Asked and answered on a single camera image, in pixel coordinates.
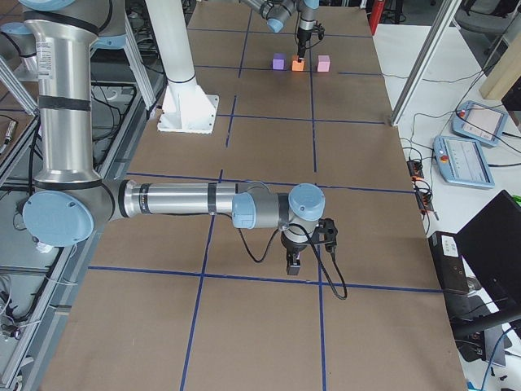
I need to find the purple foam cube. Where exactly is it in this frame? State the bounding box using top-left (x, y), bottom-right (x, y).
top-left (272, 53), bottom-right (286, 71)

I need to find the orange foam cube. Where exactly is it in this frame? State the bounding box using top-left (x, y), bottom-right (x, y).
top-left (291, 55), bottom-right (305, 72)

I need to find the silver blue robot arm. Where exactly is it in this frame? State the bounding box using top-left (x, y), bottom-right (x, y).
top-left (241, 0), bottom-right (319, 48)

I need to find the aluminium frame rail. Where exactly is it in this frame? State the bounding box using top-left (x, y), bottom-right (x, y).
top-left (1, 11), bottom-right (163, 390)

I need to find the black monitor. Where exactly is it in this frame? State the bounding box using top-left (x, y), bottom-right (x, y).
top-left (455, 190), bottom-right (520, 310)

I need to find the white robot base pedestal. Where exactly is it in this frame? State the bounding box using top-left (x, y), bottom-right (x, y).
top-left (147, 1), bottom-right (219, 134)

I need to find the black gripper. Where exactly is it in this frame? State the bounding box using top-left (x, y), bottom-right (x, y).
top-left (296, 27), bottom-right (312, 62)

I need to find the blue teach pendant near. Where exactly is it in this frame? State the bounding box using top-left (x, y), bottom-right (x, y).
top-left (433, 136), bottom-right (495, 189)

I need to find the pink foam cube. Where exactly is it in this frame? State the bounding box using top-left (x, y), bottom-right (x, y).
top-left (317, 55), bottom-right (331, 72)

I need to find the grey aluminium frame post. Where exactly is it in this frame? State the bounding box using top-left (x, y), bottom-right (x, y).
top-left (390, 0), bottom-right (461, 126)

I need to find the blue teach pendant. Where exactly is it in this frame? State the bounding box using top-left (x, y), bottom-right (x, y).
top-left (452, 100), bottom-right (507, 147)
top-left (433, 136), bottom-right (495, 189)

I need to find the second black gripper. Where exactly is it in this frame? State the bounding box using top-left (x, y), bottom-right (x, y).
top-left (281, 230), bottom-right (310, 276)

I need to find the blue teach pendant far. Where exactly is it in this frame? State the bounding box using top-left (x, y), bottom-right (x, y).
top-left (452, 100), bottom-right (507, 147)

